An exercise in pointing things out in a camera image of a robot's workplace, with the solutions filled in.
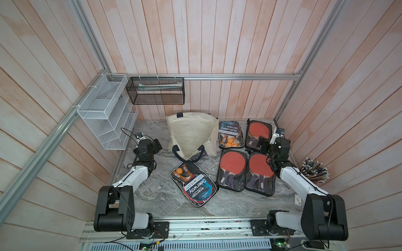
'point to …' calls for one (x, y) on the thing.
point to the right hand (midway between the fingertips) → (268, 136)
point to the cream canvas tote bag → (189, 135)
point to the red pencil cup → (314, 171)
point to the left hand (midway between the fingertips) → (150, 143)
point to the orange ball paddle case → (194, 185)
